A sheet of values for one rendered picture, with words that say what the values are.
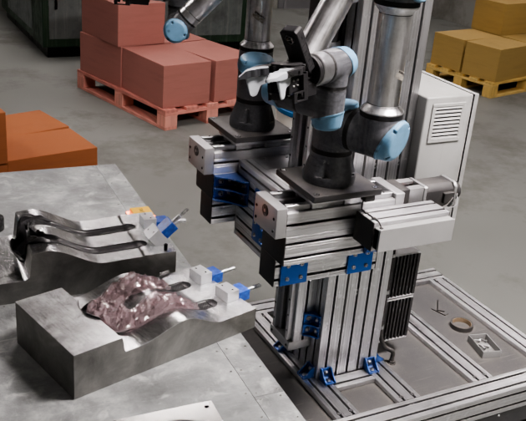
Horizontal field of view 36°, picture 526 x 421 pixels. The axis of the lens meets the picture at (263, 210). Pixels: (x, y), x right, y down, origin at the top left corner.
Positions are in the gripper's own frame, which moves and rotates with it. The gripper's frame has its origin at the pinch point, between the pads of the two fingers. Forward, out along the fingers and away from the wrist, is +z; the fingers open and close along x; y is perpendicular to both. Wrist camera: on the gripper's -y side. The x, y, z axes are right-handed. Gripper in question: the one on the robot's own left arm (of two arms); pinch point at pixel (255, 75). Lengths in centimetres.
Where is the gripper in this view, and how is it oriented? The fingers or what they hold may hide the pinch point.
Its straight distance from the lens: 169.9
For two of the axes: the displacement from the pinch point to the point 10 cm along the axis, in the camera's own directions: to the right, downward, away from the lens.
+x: -8.0, -1.8, 5.8
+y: 0.3, 9.4, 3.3
